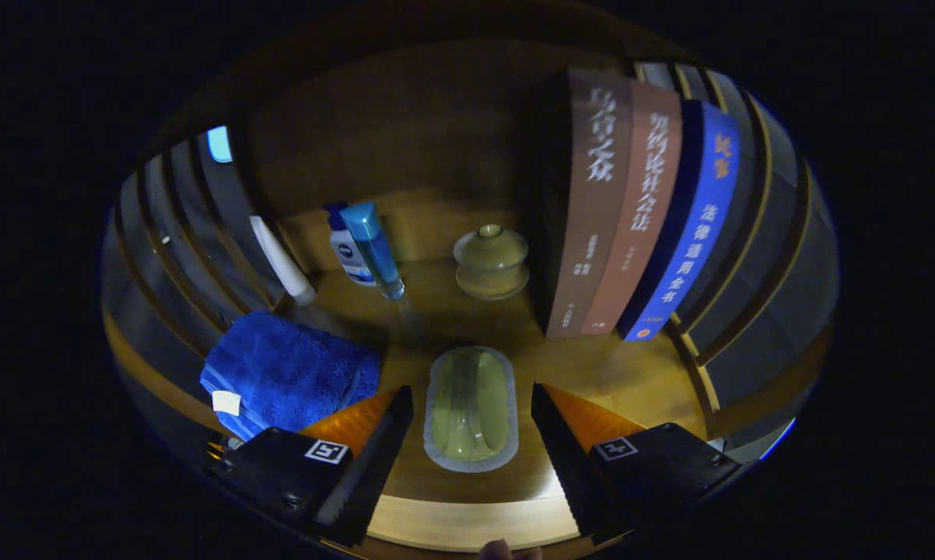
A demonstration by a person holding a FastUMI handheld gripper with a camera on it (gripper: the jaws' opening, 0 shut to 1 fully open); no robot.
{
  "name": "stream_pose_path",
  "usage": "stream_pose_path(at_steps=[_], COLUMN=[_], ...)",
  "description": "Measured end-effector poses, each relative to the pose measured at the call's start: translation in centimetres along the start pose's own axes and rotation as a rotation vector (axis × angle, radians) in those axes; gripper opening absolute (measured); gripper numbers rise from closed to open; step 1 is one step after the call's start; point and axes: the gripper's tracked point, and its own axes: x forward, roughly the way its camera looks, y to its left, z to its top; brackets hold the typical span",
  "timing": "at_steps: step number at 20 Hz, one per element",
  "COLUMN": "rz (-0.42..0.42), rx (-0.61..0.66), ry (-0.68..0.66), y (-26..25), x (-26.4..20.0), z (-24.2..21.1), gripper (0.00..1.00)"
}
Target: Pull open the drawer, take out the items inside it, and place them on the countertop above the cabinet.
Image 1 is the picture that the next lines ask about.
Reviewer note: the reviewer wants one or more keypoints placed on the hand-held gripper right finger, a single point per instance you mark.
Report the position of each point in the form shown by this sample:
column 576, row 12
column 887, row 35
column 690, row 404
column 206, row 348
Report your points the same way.
column 572, row 470

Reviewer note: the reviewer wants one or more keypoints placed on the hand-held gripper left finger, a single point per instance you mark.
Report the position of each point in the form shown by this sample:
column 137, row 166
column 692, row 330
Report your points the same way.
column 374, row 470

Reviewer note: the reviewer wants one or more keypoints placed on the wooden countertop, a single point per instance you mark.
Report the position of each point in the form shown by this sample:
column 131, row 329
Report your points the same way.
column 592, row 373

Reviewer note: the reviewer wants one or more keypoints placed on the brown wooden cabinet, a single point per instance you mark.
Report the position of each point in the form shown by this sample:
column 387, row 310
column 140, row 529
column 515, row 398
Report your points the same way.
column 436, row 140

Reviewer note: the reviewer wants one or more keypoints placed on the folded blue towel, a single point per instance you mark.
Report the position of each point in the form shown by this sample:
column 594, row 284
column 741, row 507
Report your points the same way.
column 288, row 373

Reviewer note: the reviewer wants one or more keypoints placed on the white bottle with blue cap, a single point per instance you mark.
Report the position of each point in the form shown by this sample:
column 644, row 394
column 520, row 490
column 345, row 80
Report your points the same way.
column 348, row 253

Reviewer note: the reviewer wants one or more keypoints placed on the teal bottle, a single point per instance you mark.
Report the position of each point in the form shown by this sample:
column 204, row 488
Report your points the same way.
column 374, row 249

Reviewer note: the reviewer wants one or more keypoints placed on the beige lidded teacup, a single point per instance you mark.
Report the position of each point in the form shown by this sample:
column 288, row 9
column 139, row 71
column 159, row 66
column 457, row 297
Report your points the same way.
column 491, row 264

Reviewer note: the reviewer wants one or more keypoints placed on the white tube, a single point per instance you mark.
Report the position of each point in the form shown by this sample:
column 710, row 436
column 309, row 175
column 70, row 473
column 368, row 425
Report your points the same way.
column 281, row 260

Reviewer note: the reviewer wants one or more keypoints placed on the dark brown book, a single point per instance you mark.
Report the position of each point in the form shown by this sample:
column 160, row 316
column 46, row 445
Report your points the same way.
column 592, row 233

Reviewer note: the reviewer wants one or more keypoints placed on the reddish brown book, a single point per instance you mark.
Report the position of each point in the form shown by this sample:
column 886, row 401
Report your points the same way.
column 642, row 233

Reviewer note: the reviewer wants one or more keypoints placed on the blue book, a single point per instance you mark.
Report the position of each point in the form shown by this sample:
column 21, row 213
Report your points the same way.
column 693, row 233

